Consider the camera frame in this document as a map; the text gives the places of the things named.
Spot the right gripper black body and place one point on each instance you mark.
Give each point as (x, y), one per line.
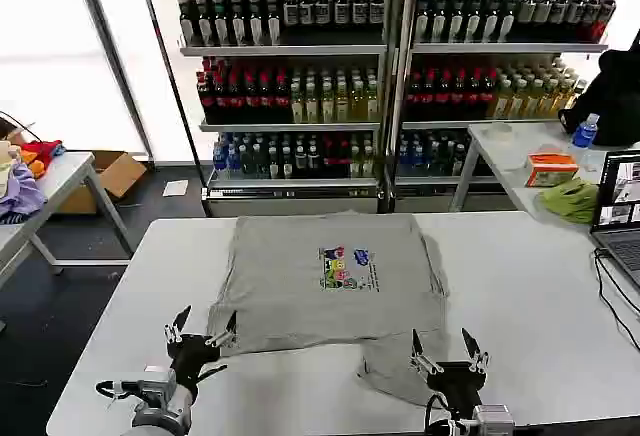
(457, 383)

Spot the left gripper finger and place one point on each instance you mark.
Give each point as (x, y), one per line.
(228, 332)
(179, 325)

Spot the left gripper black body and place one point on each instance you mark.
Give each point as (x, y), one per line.
(192, 356)

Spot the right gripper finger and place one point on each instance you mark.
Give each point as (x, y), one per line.
(473, 353)
(419, 353)

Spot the grey printed t-shirt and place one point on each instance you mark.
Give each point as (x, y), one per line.
(300, 296)

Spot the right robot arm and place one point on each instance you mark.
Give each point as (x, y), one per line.
(492, 421)

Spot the white paper sheet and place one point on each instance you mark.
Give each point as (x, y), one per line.
(176, 187)

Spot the brown cardboard box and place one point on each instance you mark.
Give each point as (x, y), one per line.
(112, 176)

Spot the green cloth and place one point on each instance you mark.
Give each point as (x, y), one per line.
(570, 201)

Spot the grey folding table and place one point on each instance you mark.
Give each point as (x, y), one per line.
(65, 176)

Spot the orange tissue box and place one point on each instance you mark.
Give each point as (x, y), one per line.
(550, 170)

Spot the white side table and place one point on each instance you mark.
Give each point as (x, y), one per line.
(500, 156)

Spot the purple cloth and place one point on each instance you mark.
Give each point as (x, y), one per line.
(22, 191)

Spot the open grey laptop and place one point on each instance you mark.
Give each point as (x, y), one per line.
(620, 206)

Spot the red and orange cloth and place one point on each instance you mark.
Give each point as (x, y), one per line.
(42, 153)

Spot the metal shelf with bottles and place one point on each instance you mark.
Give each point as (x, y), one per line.
(290, 96)
(490, 86)

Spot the blue water bottle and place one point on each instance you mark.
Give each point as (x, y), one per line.
(584, 135)

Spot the thin black pole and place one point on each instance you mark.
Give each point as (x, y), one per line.
(172, 71)

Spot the black bag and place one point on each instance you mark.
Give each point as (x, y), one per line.
(610, 96)

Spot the dark window frame bar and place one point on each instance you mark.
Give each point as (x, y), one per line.
(112, 51)

